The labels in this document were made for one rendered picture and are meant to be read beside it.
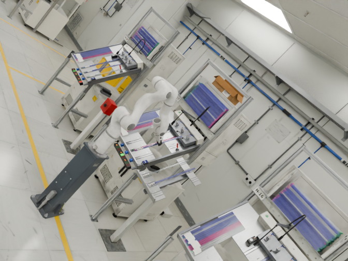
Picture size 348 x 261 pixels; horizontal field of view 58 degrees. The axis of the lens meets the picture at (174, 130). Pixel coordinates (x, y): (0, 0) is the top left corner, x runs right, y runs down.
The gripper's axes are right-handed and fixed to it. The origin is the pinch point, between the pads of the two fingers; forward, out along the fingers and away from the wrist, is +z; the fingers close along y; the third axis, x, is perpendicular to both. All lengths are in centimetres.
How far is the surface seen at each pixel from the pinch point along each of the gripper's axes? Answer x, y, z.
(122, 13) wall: -148, 486, 118
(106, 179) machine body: 53, 34, 66
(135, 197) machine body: 36, -10, 55
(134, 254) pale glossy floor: 60, -53, 82
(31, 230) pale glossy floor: 127, -32, -3
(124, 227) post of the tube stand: 59, -38, 48
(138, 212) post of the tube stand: 43, -37, 36
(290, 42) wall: -267, 96, 26
